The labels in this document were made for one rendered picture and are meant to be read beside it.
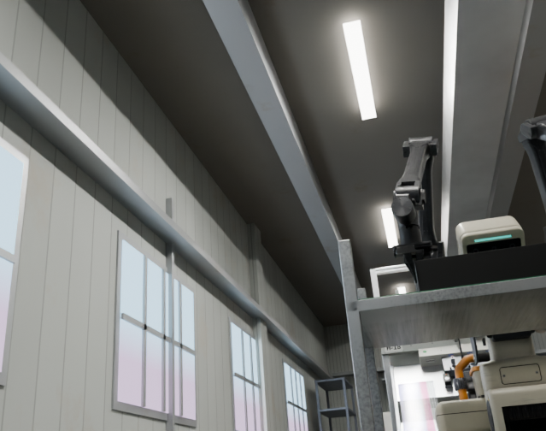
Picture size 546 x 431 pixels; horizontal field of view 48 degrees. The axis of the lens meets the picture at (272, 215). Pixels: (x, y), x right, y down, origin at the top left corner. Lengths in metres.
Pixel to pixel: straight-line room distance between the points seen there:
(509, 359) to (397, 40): 3.12
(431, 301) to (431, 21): 3.49
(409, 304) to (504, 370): 0.77
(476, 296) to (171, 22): 3.42
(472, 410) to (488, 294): 0.99
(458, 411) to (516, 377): 0.32
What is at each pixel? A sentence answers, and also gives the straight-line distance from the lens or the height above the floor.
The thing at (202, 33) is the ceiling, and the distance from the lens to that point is 4.56.
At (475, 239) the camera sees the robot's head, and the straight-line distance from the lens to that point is 2.20.
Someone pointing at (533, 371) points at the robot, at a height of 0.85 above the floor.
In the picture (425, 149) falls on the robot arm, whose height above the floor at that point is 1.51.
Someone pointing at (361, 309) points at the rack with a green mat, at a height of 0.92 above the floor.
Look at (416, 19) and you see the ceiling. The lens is 4.69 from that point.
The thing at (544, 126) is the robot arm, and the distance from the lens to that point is 2.10.
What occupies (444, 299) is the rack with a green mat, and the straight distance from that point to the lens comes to 1.45.
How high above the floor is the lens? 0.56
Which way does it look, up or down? 24 degrees up
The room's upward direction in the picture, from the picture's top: 4 degrees counter-clockwise
